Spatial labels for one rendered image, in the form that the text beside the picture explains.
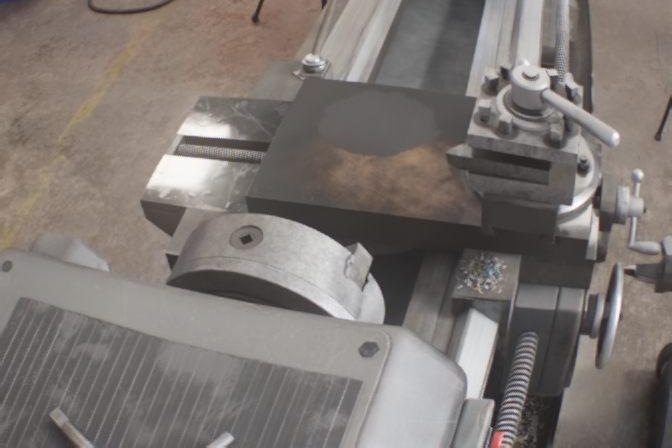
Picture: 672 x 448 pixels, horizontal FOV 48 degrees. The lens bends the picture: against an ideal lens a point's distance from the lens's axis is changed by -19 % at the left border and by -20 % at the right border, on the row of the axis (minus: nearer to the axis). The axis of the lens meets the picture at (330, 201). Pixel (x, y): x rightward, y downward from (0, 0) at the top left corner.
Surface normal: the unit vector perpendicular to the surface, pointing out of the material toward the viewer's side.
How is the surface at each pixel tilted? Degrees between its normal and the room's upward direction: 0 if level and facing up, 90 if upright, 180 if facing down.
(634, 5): 0
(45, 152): 0
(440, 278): 0
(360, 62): 48
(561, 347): 90
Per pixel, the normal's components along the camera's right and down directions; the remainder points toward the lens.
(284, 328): -0.09, -0.72
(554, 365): -0.27, 0.68
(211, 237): -0.47, -0.71
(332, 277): 0.60, -0.44
